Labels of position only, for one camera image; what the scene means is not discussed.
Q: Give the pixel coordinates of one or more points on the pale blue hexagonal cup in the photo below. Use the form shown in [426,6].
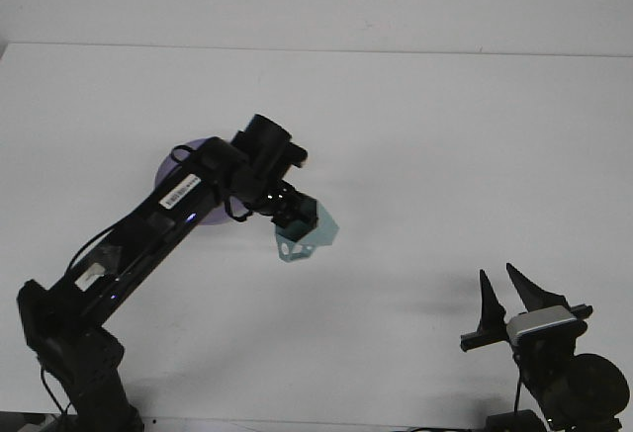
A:
[326,229]

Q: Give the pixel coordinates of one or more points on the pale purple round plate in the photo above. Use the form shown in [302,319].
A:
[215,217]

